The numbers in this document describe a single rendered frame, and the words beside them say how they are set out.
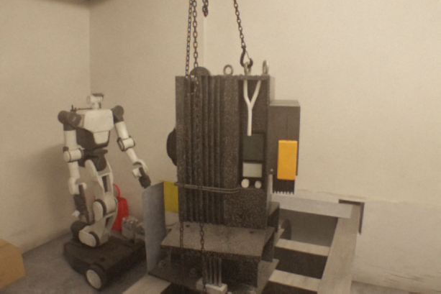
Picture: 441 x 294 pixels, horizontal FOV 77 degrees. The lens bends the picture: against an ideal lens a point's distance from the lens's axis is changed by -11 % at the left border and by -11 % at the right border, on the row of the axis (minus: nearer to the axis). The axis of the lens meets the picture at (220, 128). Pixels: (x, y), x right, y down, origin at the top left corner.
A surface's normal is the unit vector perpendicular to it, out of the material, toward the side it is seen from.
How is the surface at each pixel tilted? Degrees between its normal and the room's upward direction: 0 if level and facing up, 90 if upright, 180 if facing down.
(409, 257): 90
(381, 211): 90
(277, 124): 90
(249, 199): 90
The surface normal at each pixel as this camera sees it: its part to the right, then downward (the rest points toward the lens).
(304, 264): -0.44, 0.14
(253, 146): -0.22, 0.14
